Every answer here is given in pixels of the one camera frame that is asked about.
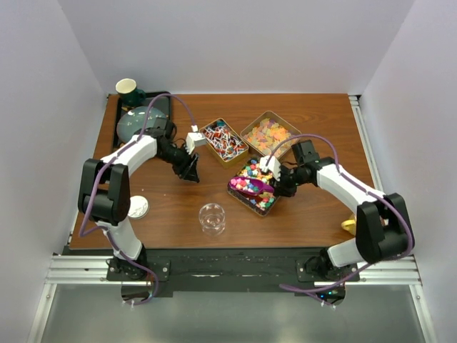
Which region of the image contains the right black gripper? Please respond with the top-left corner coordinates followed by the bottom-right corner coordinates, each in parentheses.
top-left (269, 164), bottom-right (307, 197)

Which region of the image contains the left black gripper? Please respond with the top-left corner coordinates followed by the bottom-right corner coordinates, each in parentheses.
top-left (156, 143), bottom-right (199, 183)

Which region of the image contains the gold tin of star candies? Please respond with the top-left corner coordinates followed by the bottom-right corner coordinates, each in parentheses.
top-left (227, 156), bottom-right (279, 217)

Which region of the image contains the gold tin of lollipops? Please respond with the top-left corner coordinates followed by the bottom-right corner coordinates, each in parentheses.
top-left (199, 118), bottom-right (249, 169)

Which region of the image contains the magenta plastic scoop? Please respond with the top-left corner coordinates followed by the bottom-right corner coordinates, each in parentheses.
top-left (228, 176), bottom-right (274, 197)

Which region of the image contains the clear glass jar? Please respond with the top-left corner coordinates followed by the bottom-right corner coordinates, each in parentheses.
top-left (199, 203), bottom-right (226, 237)

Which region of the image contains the gold tin of gummy candies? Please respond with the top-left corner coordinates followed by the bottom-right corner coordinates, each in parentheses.
top-left (240, 111), bottom-right (301, 156)

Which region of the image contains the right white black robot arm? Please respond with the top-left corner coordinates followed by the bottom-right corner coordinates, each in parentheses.
top-left (261, 140), bottom-right (415, 281)

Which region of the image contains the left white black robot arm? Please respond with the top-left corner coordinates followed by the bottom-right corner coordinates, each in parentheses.
top-left (78, 118), bottom-right (206, 280)

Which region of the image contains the white jar lid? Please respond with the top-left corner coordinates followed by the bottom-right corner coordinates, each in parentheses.
top-left (128, 195), bottom-right (149, 219)

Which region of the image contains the yellow mug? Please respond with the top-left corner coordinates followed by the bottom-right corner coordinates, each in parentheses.
top-left (341, 216), bottom-right (356, 236)

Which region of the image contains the black serving tray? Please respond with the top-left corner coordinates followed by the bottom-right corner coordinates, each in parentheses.
top-left (112, 91), bottom-right (172, 149)

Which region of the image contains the teal ceramic plate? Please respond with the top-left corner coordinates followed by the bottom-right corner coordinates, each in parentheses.
top-left (116, 106), bottom-right (168, 144)

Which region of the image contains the dark green mug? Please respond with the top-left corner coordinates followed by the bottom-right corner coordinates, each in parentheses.
top-left (115, 78), bottom-right (146, 107)

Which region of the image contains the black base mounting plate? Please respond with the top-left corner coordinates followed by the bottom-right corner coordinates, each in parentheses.
top-left (106, 246), bottom-right (397, 298)

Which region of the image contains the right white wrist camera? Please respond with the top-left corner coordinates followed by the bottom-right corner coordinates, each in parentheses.
top-left (259, 155), bottom-right (281, 181)

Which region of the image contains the aluminium frame rail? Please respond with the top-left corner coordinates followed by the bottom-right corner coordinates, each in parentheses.
top-left (45, 255), bottom-right (422, 286)

